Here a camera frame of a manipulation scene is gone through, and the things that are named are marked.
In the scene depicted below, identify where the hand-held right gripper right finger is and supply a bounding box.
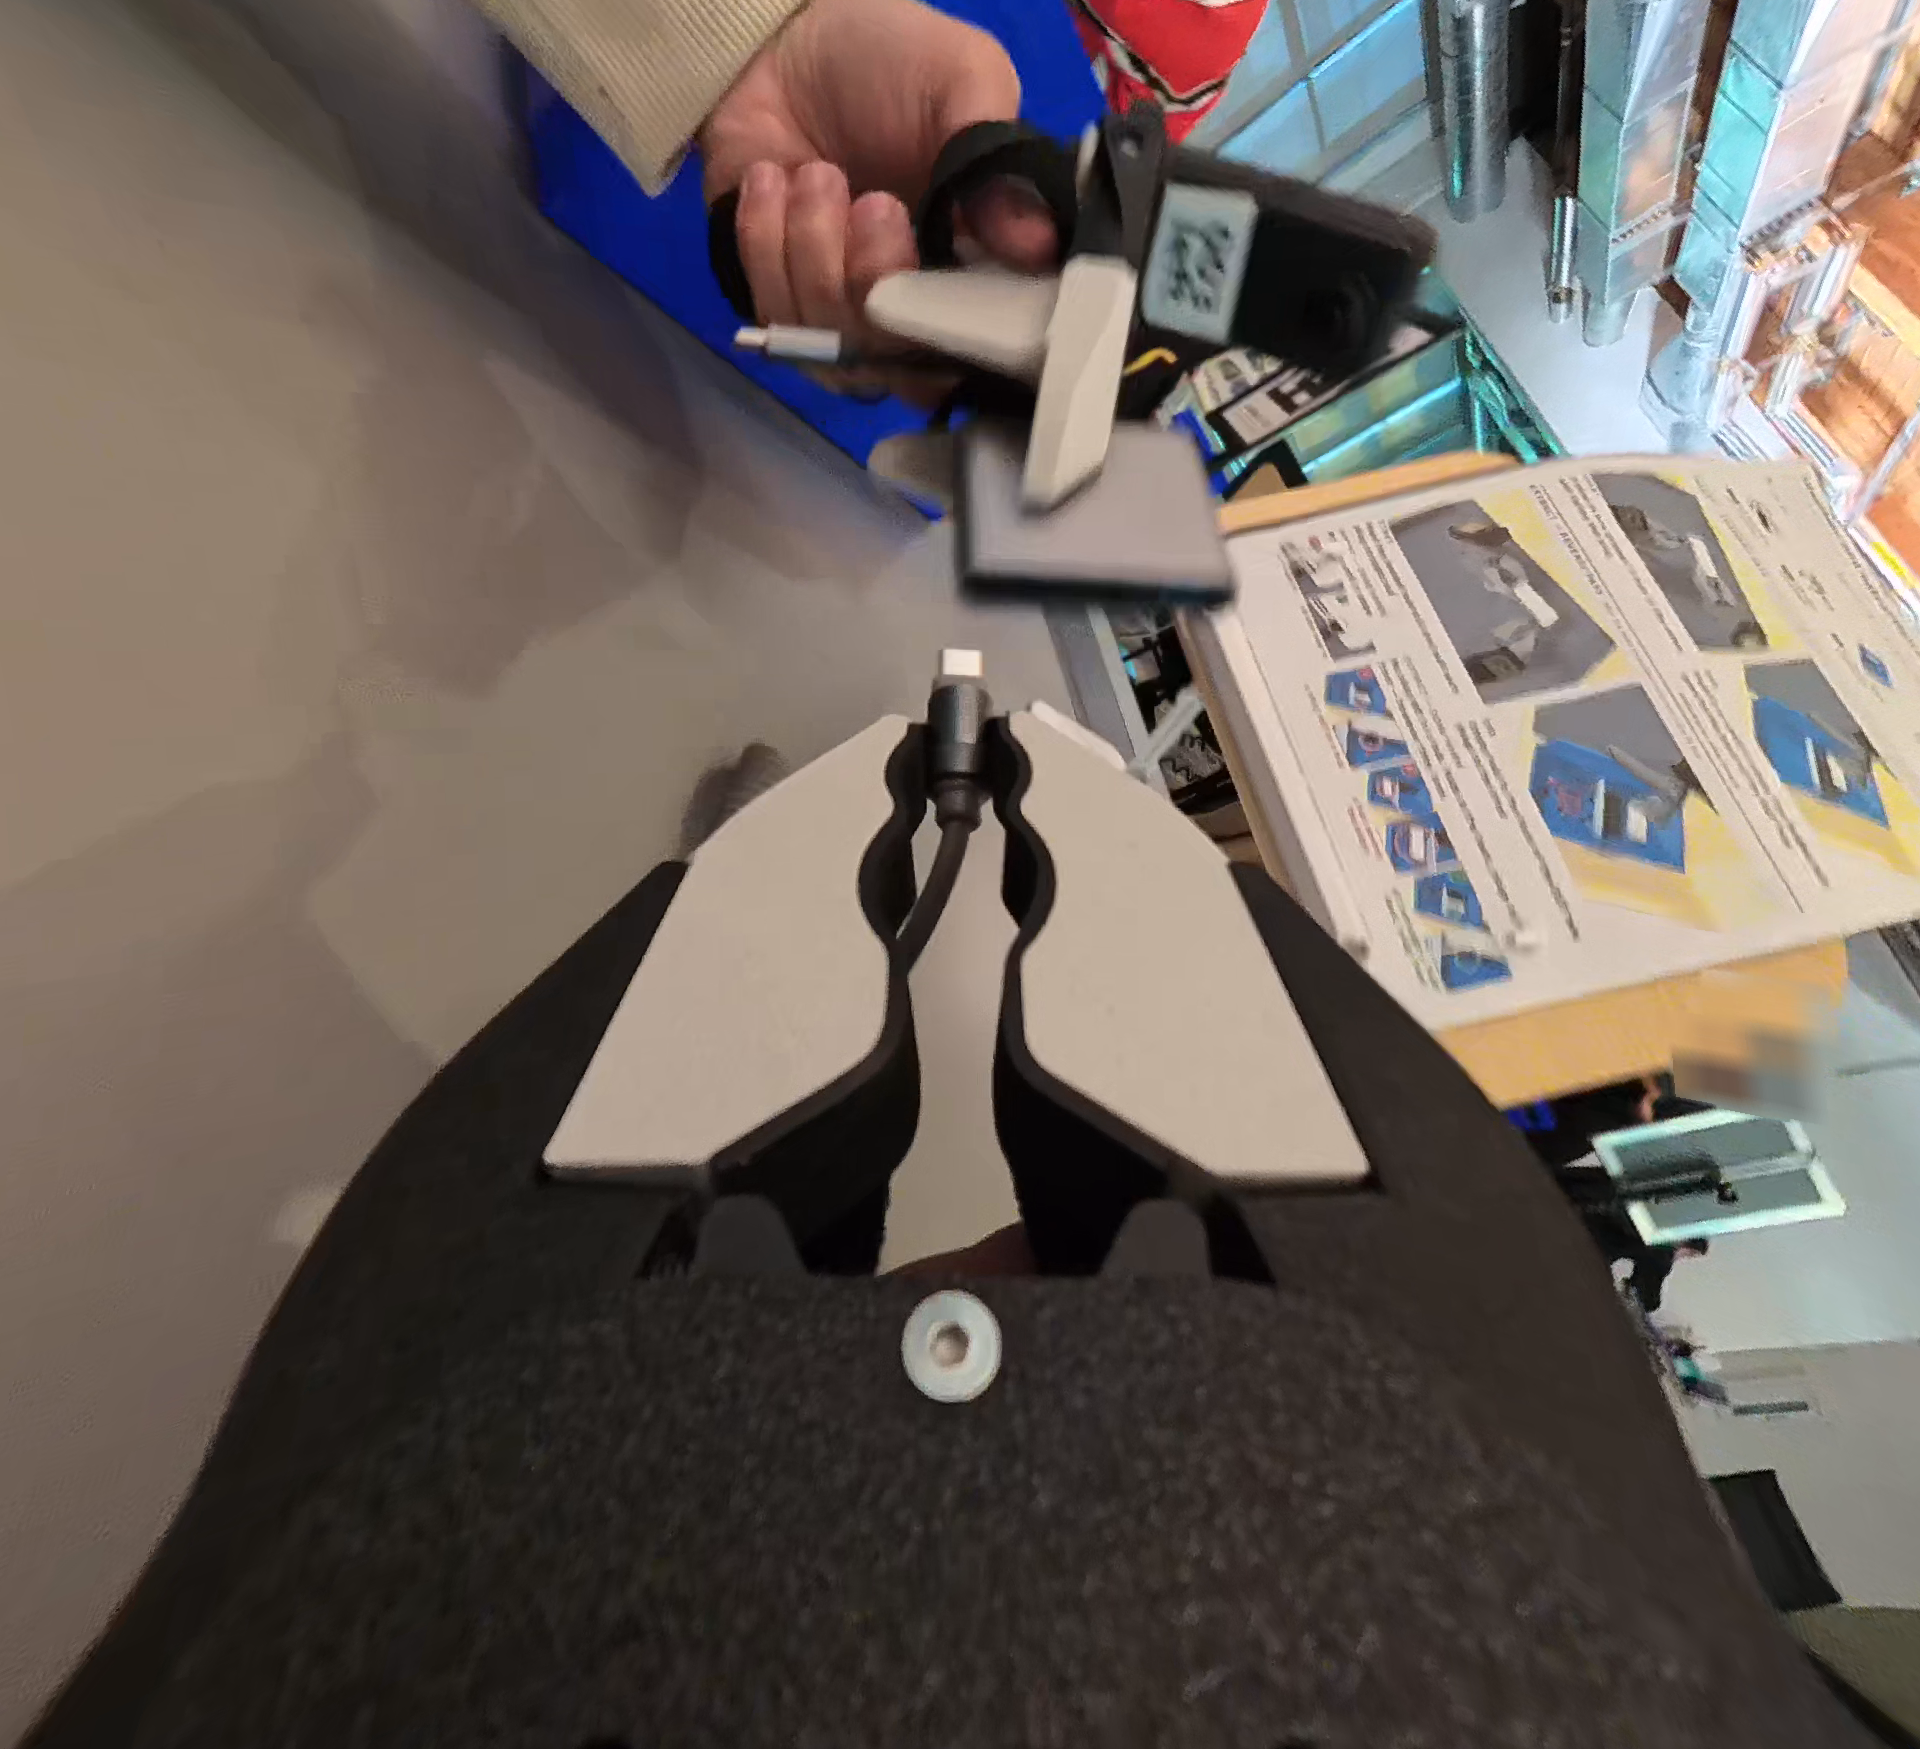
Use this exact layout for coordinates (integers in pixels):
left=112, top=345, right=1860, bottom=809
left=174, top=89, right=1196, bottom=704
left=987, top=704, right=1374, bottom=1274

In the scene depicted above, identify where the blue plastic bin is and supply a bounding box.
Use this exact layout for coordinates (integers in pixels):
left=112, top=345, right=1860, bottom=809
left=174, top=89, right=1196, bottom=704
left=517, top=0, right=1115, bottom=525

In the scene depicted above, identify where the grey plug USB cable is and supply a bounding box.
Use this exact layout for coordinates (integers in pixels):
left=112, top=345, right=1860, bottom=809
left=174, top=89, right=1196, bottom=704
left=891, top=645, right=1002, bottom=979

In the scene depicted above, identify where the printed instruction sheet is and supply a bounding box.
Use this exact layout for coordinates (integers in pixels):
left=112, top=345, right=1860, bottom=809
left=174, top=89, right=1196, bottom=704
left=1222, top=455, right=1920, bottom=1028

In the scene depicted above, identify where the grey USB hub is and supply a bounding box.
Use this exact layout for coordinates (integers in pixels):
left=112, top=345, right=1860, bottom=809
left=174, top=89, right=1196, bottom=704
left=735, top=326, right=1242, bottom=613

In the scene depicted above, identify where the person's left hand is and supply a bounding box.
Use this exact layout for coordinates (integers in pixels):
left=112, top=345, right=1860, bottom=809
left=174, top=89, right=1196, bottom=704
left=696, top=0, right=1060, bottom=345

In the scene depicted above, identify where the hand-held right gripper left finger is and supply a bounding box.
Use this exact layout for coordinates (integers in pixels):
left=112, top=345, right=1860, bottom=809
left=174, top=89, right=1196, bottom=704
left=540, top=711, right=919, bottom=1274

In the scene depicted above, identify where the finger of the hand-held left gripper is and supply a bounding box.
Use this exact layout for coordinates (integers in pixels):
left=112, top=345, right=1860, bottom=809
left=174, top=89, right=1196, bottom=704
left=1023, top=256, right=1148, bottom=518
left=874, top=428, right=970, bottom=508

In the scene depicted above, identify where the instruction sheet on wooden stand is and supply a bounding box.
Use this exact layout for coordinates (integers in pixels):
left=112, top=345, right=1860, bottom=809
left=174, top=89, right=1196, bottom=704
left=1050, top=450, right=1853, bottom=1110

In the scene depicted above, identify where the silver ventilation duct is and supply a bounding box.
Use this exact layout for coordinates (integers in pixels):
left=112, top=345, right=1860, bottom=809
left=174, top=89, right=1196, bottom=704
left=1409, top=0, right=1770, bottom=347

